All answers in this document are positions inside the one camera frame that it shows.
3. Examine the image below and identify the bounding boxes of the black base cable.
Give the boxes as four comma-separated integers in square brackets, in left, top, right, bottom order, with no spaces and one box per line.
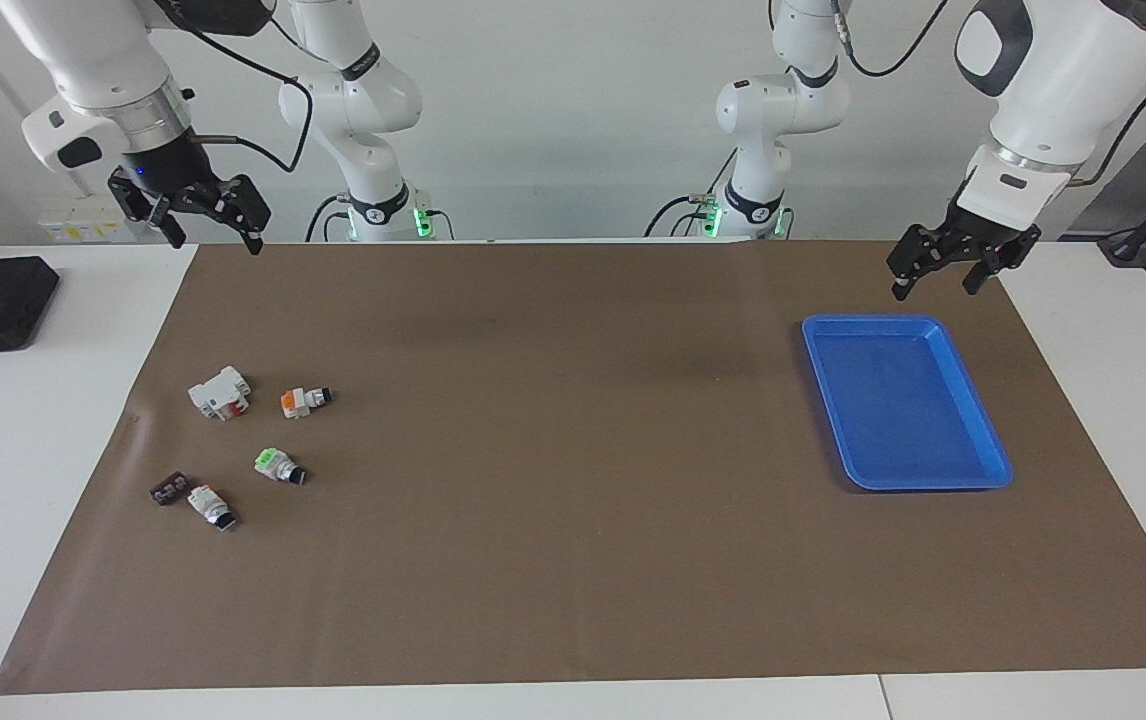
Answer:
[644,148,740,239]
[304,193,346,244]

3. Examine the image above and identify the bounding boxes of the black left base cable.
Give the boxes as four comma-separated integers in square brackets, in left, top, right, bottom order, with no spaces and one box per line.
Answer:
[644,148,740,239]

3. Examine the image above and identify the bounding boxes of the green-backed push-button switch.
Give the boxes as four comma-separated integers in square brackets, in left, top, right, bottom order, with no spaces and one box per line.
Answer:
[254,446,310,488]

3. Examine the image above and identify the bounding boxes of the white circuit breaker red lever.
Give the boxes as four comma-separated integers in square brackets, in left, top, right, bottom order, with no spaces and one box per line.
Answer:
[187,365,253,423]

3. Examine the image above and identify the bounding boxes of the orange-backed push-button switch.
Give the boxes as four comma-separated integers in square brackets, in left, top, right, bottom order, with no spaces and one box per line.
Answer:
[280,384,335,420]

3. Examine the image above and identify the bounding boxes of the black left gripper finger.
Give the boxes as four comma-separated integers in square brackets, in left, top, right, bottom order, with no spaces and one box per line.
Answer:
[963,244,1024,296]
[886,226,964,301]

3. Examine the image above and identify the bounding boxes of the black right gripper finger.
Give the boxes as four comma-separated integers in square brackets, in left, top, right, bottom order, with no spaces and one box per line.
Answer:
[108,170,186,249]
[191,175,272,256]

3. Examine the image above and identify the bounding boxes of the brown paper mat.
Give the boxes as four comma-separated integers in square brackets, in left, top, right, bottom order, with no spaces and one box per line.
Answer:
[0,240,1146,696]

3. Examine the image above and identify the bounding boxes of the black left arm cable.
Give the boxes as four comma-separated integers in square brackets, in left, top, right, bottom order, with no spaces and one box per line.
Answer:
[829,0,1146,189]

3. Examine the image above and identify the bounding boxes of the white power strip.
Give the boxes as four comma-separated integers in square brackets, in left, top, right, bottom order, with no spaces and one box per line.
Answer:
[37,194,150,245]

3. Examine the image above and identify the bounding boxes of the black right base cable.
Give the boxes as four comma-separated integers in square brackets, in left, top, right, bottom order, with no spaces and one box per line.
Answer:
[304,193,346,244]

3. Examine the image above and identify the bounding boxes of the small white push-button switch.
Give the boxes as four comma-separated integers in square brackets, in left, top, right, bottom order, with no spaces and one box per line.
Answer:
[186,484,239,533]

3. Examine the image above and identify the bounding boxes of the blue plastic tray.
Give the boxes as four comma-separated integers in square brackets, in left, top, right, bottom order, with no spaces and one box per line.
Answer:
[800,313,1016,493]

